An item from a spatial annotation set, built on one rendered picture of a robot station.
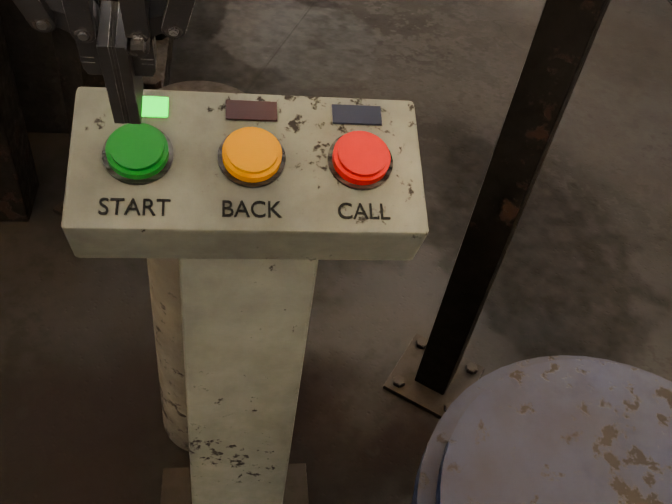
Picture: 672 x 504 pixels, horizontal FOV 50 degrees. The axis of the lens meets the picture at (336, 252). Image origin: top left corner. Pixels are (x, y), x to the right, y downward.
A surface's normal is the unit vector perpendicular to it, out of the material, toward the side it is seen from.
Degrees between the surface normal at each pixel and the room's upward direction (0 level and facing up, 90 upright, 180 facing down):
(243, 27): 0
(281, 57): 0
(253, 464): 90
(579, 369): 0
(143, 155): 20
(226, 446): 90
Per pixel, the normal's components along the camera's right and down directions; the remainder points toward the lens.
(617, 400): 0.12, -0.69
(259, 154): 0.14, -0.40
